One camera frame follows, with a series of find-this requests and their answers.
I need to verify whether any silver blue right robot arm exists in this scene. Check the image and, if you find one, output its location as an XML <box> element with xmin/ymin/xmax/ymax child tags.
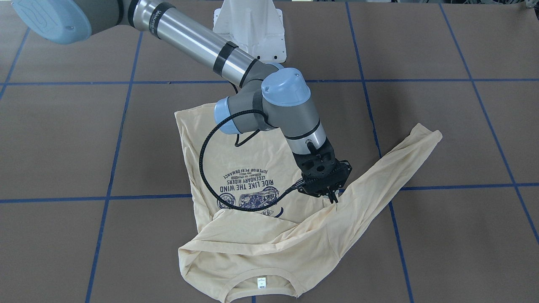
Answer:
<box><xmin>12</xmin><ymin>0</ymin><xmax>352</xmax><ymax>212</ymax></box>

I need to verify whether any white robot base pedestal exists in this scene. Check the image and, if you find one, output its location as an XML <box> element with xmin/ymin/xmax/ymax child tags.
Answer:
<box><xmin>213</xmin><ymin>0</ymin><xmax>287</xmax><ymax>64</ymax></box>

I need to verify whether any cream long-sleeve graphic shirt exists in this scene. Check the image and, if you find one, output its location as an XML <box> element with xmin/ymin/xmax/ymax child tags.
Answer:
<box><xmin>175</xmin><ymin>104</ymin><xmax>443</xmax><ymax>303</ymax></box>

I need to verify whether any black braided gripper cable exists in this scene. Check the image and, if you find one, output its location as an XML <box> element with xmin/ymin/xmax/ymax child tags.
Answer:
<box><xmin>199</xmin><ymin>109</ymin><xmax>306</xmax><ymax>212</ymax></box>

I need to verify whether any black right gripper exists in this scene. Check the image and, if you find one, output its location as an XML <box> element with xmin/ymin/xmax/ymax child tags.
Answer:
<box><xmin>294</xmin><ymin>143</ymin><xmax>352</xmax><ymax>204</ymax></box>

